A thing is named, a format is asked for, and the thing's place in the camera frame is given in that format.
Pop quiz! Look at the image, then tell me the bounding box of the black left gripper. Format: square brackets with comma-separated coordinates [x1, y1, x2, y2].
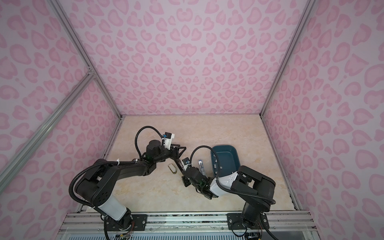
[154, 143, 186, 165]

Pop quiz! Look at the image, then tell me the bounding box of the black long stapler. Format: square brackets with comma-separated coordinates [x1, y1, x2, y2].
[174, 156, 186, 176]

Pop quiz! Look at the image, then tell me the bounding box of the light blue mini stapler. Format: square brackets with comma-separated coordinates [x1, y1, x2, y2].
[198, 160, 207, 177]

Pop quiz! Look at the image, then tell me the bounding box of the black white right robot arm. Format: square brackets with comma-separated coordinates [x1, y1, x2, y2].
[182, 166, 276, 230]

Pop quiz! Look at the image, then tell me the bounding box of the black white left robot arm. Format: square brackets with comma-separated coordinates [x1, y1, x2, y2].
[69, 140, 187, 225]

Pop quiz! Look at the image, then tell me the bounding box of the teal plastic tray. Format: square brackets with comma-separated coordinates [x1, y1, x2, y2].
[211, 145, 240, 178]

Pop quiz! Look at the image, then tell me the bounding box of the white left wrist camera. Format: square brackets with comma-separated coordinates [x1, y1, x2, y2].
[163, 132, 175, 150]

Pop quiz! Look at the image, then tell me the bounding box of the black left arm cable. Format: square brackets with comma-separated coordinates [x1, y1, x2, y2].
[134, 125, 164, 160]

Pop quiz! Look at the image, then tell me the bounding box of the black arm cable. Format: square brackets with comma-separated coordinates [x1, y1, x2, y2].
[134, 125, 164, 160]
[188, 145, 276, 205]

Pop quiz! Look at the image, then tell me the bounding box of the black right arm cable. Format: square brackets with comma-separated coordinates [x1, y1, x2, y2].
[188, 145, 276, 205]

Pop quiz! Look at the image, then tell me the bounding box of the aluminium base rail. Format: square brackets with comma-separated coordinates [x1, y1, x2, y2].
[56, 211, 320, 240]

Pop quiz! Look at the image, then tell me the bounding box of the aluminium corner frame post left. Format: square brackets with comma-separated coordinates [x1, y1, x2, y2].
[47, 0, 123, 120]

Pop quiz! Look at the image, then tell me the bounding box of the aluminium corner frame post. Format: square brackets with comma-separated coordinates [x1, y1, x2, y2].
[47, 0, 123, 120]
[260, 0, 319, 119]

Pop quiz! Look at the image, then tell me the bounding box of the aluminium diagonal frame bar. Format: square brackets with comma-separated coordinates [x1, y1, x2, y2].
[1, 71, 94, 193]

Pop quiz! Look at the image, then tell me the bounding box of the aluminium corner frame post right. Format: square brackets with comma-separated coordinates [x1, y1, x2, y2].
[260, 0, 319, 119]

